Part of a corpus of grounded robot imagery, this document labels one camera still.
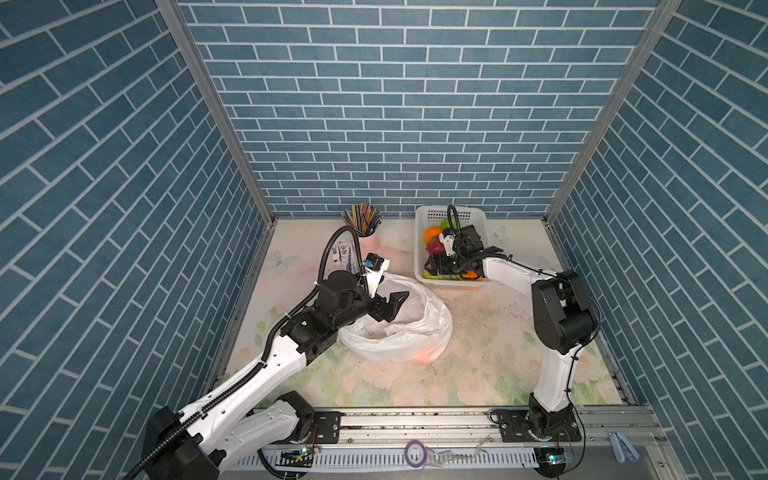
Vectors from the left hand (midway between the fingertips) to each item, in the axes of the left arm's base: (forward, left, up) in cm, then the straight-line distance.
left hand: (396, 287), depth 72 cm
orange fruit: (+33, -14, -16) cm, 40 cm away
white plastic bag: (-7, -5, -10) cm, 14 cm away
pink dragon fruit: (+26, -14, -15) cm, 33 cm away
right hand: (+20, -13, -16) cm, 29 cm away
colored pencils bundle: (+34, +10, -10) cm, 37 cm away
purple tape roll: (-32, -4, -24) cm, 40 cm away
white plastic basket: (+42, -14, -16) cm, 47 cm away
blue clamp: (-32, -53, -21) cm, 66 cm away
